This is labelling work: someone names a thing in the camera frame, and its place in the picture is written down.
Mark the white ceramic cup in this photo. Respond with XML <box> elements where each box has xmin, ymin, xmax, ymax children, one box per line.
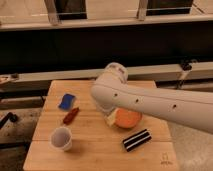
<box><xmin>50</xmin><ymin>126</ymin><xmax>72</xmax><ymax>151</ymax></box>

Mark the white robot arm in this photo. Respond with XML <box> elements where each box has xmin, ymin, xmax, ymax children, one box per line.
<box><xmin>91</xmin><ymin>62</ymin><xmax>213</xmax><ymax>134</ymax></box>

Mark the orange ceramic bowl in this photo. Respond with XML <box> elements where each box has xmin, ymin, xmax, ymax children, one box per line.
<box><xmin>114</xmin><ymin>108</ymin><xmax>142</xmax><ymax>129</ymax></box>

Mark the blue sponge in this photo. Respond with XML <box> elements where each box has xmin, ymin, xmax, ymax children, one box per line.
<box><xmin>59</xmin><ymin>94</ymin><xmax>75</xmax><ymax>110</ymax></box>

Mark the black white striped block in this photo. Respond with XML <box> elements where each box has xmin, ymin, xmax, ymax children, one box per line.
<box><xmin>122</xmin><ymin>129</ymin><xmax>152</xmax><ymax>152</ymax></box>

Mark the black table clamp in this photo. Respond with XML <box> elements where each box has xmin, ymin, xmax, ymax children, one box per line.
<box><xmin>176</xmin><ymin>59</ymin><xmax>197</xmax><ymax>89</ymax></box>

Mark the black clamp handle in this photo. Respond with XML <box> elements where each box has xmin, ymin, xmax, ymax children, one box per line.
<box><xmin>0</xmin><ymin>112</ymin><xmax>18</xmax><ymax>129</ymax></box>

